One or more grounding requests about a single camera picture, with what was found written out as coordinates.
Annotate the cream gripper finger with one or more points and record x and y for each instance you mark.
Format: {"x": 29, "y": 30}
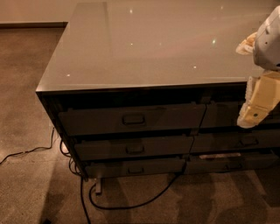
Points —
{"x": 262, "y": 96}
{"x": 246, "y": 47}

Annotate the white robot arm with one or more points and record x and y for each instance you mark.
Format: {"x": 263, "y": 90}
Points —
{"x": 266, "y": 53}

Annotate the grey cabinet with glossy top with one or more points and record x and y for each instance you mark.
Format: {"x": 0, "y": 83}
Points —
{"x": 137, "y": 53}

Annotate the dark wall baseboard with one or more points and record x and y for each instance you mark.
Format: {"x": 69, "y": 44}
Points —
{"x": 20, "y": 25}

